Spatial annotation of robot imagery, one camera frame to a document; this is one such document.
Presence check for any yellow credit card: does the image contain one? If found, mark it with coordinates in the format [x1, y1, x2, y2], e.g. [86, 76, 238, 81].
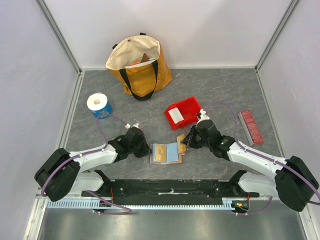
[152, 143, 167, 163]

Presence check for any tan leather card holder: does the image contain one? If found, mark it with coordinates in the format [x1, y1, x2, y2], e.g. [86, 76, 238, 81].
[150, 142, 187, 165]

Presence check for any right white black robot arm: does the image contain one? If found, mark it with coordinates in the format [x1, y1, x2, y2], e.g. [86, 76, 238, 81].
[181, 119, 320, 212]

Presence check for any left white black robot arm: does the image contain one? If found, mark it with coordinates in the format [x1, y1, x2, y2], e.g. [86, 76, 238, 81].
[34, 124, 152, 202]

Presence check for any white card stack in bin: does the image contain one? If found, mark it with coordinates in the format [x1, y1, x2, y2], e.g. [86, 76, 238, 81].
[168, 107, 184, 125]

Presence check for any red plastic bin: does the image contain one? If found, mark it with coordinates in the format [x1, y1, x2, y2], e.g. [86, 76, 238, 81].
[164, 96, 202, 131]

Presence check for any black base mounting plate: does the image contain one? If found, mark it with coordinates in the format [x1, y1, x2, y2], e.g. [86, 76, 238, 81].
[94, 179, 260, 206]

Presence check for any red rectangular box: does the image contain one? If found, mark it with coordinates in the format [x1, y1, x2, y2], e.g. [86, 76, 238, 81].
[238, 110, 264, 147]

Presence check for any yellow canvas tote bag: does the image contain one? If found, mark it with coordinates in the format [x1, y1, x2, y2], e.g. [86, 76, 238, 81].
[105, 32, 173, 101]

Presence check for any orange item inside bag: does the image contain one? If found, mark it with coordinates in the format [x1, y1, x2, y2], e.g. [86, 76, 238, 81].
[130, 60, 141, 66]

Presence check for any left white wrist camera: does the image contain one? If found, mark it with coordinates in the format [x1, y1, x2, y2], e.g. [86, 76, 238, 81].
[125, 122, 140, 129]

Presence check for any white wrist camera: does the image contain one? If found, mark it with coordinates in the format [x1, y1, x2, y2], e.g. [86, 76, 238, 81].
[125, 122, 140, 129]
[196, 108, 210, 122]

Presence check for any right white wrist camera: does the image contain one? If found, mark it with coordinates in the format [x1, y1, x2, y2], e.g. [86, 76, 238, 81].
[196, 108, 210, 122]

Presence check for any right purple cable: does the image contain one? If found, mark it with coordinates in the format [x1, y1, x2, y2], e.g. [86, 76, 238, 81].
[199, 101, 320, 216]

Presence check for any purple cable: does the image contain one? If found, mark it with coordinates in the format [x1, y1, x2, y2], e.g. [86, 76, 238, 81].
[199, 101, 320, 216]
[40, 113, 133, 215]

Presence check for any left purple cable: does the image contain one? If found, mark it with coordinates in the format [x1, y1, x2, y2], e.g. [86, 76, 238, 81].
[40, 113, 133, 215]

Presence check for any slotted cable duct rail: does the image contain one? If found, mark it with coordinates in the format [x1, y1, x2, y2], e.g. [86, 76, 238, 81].
[46, 198, 237, 210]

